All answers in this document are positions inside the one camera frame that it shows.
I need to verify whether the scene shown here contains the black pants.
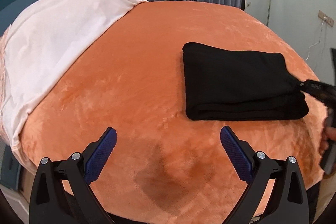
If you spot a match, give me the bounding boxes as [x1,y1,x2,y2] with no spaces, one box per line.
[182,42,309,121]

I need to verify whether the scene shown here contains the person right hand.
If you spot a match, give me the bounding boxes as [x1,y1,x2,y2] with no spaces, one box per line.
[319,127,336,155]

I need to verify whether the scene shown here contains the orange velvet bed blanket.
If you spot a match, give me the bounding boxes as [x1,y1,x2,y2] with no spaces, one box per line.
[20,1,316,223]

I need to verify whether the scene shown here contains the pink white bed sheet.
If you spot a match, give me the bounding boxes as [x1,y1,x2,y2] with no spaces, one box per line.
[1,0,142,173]

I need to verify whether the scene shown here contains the teal upholstered headboard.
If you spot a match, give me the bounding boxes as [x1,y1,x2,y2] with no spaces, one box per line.
[0,0,95,36]

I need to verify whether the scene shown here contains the white charging cable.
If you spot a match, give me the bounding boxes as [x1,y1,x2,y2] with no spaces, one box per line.
[305,18,328,62]

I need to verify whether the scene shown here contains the wall power socket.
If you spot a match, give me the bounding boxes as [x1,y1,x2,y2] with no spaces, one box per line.
[318,10,334,27]

